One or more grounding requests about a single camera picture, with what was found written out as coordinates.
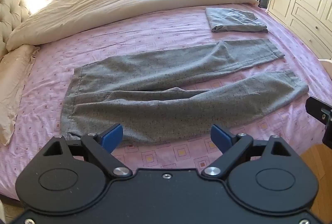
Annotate grey speckled pants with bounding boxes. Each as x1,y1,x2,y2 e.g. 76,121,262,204
60,39,309,147

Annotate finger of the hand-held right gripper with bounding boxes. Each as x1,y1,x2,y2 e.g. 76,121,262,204
305,96,332,126

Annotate pink patterned bedsheet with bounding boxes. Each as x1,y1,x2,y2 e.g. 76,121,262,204
0,2,328,201

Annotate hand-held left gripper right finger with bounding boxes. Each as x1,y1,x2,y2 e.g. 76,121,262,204
200,124,293,179

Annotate beige tufted headboard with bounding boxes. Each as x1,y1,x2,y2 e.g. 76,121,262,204
0,0,32,59

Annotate cream satin pillow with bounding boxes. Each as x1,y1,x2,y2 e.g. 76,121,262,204
0,44,40,146

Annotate folded light grey pants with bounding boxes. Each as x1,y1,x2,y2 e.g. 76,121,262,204
205,7,268,33

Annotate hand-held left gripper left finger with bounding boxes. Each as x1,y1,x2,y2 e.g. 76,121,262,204
41,124,133,179

